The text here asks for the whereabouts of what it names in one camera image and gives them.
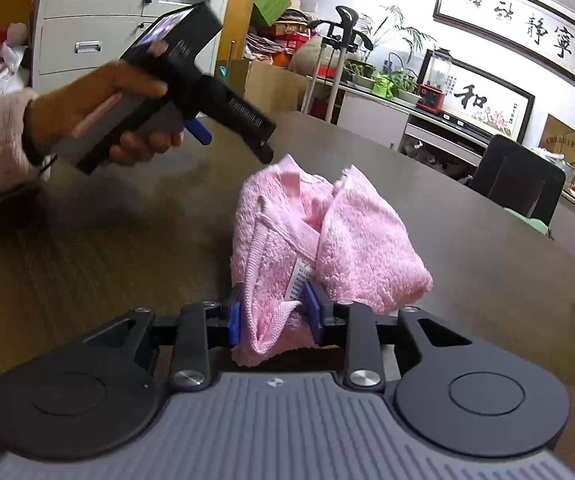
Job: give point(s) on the green seat cushion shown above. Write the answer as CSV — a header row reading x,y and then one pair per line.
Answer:
x,y
530,222

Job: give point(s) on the tall leafy potted plant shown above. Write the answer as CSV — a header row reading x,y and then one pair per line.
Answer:
x,y
397,30

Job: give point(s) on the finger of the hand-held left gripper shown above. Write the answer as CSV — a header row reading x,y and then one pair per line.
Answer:
x,y
264,152

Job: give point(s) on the clutter under sideboard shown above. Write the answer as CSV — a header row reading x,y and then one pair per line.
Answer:
x,y
437,157

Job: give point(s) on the large cardboard box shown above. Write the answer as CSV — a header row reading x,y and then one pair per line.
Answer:
x,y
272,85

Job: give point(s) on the small potted plant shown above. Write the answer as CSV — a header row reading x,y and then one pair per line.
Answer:
x,y
360,72
406,87

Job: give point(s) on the framed lotus calligraphy picture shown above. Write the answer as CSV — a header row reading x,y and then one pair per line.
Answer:
x,y
487,102

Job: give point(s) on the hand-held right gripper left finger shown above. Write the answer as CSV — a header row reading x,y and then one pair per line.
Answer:
x,y
235,320

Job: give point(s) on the brown burlap sack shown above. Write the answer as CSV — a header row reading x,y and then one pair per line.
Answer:
x,y
307,55

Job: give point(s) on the person's left hand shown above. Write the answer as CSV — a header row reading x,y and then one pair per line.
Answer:
x,y
82,100

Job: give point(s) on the pink towel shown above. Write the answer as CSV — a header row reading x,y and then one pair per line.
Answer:
x,y
367,240

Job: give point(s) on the large framed calligraphy scroll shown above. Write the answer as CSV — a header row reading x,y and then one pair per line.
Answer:
x,y
512,30

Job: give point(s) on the stack of boxes and hats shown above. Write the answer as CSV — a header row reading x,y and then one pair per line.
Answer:
x,y
287,35

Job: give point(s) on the green paper bag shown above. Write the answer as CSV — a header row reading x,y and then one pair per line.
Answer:
x,y
270,2

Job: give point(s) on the black office chair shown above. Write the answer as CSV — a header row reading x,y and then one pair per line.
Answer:
x,y
517,175

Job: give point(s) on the small green bag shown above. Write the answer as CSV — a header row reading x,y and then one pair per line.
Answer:
x,y
382,87

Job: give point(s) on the white sideboard cabinet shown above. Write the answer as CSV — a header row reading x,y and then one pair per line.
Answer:
x,y
367,115

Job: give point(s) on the white metal cabinet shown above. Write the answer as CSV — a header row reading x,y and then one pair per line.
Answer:
x,y
97,30

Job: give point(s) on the red base blender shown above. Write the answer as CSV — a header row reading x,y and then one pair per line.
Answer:
x,y
435,85

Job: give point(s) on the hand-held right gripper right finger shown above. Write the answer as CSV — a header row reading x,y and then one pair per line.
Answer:
x,y
312,312

